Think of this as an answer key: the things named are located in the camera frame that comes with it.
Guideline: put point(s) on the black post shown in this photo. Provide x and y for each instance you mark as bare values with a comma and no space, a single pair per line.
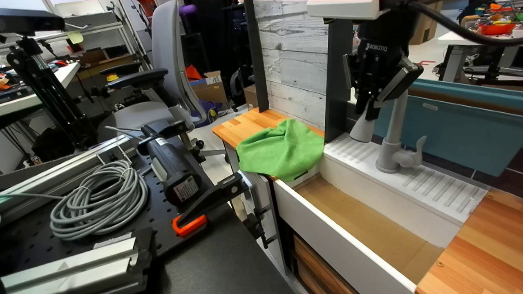
256,53
338,81

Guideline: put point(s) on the grey office chair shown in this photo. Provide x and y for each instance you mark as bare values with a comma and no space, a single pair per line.
167,57

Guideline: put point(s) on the cardboard box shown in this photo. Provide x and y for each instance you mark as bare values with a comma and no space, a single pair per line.
210,87

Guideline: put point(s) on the green cloth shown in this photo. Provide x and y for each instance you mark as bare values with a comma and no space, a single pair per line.
282,151

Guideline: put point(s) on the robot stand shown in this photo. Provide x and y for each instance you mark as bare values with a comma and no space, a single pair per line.
122,253

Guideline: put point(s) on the grey faucet lever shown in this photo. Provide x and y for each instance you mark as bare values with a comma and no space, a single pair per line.
416,153

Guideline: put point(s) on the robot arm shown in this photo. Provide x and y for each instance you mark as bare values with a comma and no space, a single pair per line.
343,8

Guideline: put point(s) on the black clamp with orange pad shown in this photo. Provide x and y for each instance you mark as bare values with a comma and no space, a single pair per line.
212,200

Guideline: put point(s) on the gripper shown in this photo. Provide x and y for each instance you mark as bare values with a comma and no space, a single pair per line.
380,45

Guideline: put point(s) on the white table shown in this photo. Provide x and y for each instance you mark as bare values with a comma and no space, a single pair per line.
65,73

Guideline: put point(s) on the grey faucet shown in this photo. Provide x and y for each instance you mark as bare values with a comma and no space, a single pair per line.
394,130

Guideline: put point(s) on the orange bowl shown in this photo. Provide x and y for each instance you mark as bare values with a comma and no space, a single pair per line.
496,28

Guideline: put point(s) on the metal shelf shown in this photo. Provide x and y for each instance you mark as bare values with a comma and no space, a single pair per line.
94,30

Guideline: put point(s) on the small black clamp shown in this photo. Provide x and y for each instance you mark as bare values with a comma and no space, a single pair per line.
259,224

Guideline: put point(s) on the teal panel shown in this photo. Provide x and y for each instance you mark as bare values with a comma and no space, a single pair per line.
461,130

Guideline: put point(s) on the white desk with clutter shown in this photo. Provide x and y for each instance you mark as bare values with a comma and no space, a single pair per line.
453,38

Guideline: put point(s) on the white sink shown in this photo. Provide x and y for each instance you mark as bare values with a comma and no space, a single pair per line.
367,212

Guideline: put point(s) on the camera on tripod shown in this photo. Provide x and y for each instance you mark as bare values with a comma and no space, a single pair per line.
45,81

